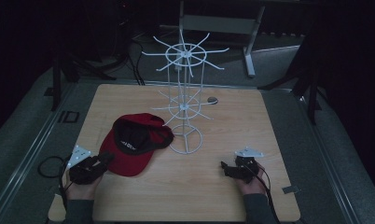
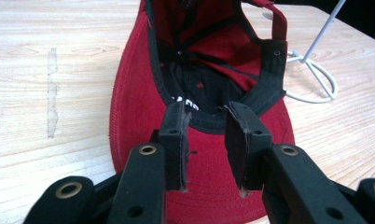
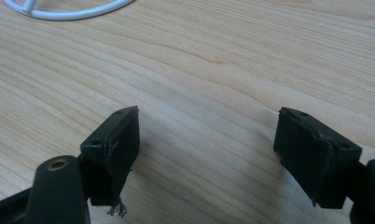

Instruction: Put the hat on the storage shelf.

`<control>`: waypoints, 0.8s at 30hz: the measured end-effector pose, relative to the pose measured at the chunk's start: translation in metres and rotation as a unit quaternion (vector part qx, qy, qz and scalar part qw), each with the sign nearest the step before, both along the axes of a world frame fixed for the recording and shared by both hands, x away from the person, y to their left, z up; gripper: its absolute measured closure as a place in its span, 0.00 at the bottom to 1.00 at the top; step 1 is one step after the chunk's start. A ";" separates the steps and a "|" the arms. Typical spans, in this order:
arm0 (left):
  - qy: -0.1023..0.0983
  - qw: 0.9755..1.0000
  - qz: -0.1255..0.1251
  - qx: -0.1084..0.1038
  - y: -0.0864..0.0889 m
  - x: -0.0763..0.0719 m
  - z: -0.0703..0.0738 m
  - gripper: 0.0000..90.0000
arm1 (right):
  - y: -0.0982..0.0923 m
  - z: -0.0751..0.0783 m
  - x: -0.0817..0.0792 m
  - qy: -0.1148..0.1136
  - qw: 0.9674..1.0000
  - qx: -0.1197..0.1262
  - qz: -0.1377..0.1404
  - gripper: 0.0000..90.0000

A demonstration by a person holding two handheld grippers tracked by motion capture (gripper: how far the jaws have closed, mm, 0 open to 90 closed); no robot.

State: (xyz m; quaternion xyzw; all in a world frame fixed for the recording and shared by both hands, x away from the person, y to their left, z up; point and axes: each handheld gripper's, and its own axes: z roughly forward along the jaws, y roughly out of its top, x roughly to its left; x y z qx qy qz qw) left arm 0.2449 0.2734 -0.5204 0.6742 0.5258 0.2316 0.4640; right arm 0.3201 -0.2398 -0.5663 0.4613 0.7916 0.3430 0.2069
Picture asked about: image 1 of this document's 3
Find black floor bracket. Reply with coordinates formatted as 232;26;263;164
57;110;81;124

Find black tripod stand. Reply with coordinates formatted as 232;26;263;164
49;46;118;112
257;36;331;126

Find black floor cables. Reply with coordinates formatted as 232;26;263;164
107;18;146;87

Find person's left hand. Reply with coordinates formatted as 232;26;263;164
63;169;104;201

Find grey metal desk frame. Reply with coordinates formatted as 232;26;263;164
160;0;268;78

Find white wire display rack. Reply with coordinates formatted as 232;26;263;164
141;29;230;156

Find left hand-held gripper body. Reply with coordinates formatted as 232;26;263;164
66;144;109;186

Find red baseball cap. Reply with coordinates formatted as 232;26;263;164
98;112;175;177

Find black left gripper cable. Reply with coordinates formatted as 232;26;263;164
37;154;72;213

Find person's right hand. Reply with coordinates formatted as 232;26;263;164
235;163;267;196

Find grey tape piece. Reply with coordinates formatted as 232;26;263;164
281;185;301;194

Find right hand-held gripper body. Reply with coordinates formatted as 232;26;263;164
225;146;266;184

